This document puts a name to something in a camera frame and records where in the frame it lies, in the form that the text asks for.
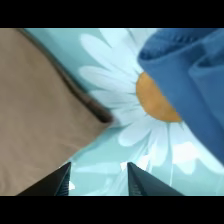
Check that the blue garment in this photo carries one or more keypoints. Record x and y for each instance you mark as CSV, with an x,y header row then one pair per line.
x,y
196,76

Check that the brown garment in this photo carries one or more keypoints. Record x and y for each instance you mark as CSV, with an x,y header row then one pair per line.
x,y
36,116

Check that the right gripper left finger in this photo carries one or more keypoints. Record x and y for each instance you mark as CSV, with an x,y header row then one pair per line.
x,y
50,185

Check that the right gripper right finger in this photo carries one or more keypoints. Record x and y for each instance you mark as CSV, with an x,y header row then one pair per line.
x,y
146,185

